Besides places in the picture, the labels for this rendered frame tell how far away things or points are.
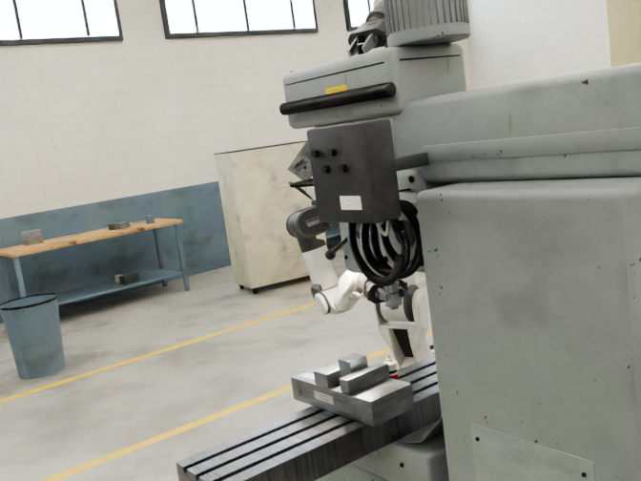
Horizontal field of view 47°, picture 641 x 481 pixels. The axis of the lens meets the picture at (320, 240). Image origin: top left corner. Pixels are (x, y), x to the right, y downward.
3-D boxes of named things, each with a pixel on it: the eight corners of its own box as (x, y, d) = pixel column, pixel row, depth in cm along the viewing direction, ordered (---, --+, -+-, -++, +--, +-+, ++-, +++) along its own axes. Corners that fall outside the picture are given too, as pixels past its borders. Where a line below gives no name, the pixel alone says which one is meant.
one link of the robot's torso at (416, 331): (411, 376, 313) (382, 281, 294) (455, 380, 302) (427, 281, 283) (397, 399, 302) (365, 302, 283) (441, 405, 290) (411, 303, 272)
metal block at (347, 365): (340, 380, 201) (337, 359, 200) (357, 373, 205) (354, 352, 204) (352, 383, 197) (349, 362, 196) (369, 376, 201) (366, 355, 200)
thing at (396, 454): (314, 449, 225) (309, 412, 223) (397, 411, 245) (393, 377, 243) (431, 502, 185) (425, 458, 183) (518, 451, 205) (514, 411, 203)
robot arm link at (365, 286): (365, 280, 208) (351, 273, 220) (369, 312, 210) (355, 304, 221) (405, 272, 212) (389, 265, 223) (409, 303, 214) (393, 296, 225)
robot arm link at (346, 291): (350, 287, 224) (338, 302, 236) (378, 285, 227) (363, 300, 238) (346, 267, 226) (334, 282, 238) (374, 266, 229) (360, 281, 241)
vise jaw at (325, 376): (315, 384, 203) (313, 370, 203) (355, 367, 212) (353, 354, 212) (328, 388, 199) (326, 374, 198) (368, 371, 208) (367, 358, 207)
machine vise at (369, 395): (293, 399, 214) (287, 363, 212) (332, 383, 223) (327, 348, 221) (374, 428, 186) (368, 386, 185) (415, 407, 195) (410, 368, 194)
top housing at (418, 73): (286, 131, 211) (278, 73, 208) (356, 121, 226) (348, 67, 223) (398, 115, 173) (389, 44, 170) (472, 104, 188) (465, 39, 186)
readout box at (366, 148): (313, 223, 166) (300, 130, 163) (344, 216, 171) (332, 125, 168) (371, 225, 150) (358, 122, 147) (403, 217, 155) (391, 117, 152)
